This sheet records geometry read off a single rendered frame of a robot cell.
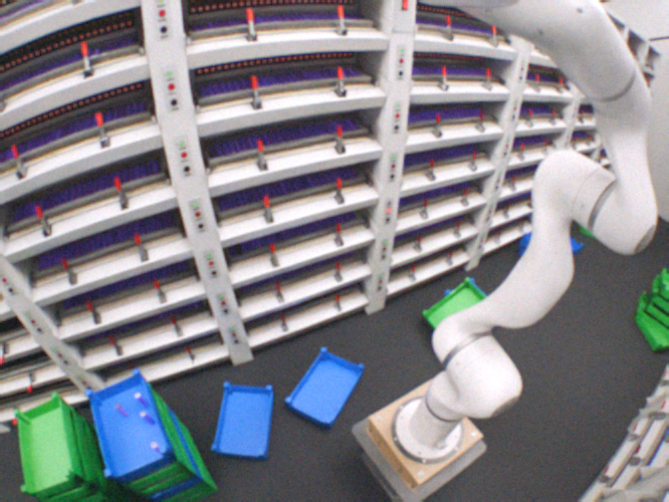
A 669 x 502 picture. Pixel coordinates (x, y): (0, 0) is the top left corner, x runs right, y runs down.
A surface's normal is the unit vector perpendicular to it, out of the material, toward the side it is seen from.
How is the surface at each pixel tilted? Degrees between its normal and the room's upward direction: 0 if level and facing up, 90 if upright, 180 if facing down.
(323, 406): 0
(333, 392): 0
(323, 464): 0
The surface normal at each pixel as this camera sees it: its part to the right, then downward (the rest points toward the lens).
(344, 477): 0.00, -0.78
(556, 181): -0.89, 0.00
